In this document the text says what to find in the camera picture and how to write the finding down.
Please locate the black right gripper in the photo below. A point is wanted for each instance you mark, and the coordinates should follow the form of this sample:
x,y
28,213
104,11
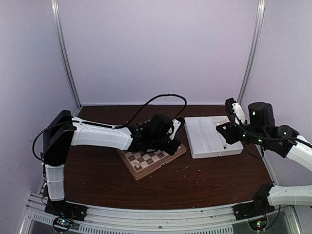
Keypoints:
x,y
228,134

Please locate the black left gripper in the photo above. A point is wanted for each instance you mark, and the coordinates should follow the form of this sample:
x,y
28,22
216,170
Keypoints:
x,y
171,151

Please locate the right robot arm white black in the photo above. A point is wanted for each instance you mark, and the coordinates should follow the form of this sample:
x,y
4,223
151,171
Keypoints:
x,y
283,140

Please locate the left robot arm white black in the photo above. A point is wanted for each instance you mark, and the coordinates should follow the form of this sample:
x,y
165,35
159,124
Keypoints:
x,y
67,131

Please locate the pile of white chess pieces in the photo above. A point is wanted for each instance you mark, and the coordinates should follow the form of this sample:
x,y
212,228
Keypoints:
x,y
221,121

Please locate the wooden chess board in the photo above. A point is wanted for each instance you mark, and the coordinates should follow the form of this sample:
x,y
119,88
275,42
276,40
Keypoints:
x,y
150,160

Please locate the right controller board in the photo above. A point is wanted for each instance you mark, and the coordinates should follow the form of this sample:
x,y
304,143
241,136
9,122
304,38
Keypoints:
x,y
258,225

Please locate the controller board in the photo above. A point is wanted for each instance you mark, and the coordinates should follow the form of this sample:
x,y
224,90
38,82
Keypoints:
x,y
258,225
61,224

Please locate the left controller board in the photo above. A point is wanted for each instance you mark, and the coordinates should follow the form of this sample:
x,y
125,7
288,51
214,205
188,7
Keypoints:
x,y
61,224

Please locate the white plastic tray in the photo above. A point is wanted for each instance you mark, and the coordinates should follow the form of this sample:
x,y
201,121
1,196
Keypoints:
x,y
205,141

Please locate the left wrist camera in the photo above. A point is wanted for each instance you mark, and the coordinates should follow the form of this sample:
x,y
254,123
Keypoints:
x,y
176,125

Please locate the front aluminium rail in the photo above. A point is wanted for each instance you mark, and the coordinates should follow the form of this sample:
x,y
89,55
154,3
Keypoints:
x,y
105,220

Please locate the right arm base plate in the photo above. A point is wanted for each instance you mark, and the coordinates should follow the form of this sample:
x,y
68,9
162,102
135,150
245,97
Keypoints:
x,y
251,209

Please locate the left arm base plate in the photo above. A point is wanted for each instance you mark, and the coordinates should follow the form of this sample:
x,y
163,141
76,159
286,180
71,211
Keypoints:
x,y
66,210

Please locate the right aluminium frame post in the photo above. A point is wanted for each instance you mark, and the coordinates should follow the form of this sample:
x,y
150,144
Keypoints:
x,y
260,13

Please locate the aluminium frame post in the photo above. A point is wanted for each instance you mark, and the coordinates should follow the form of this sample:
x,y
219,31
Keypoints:
x,y
63,51
260,13

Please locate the left aluminium frame post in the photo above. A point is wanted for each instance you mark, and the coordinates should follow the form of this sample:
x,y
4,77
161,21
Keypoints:
x,y
63,51

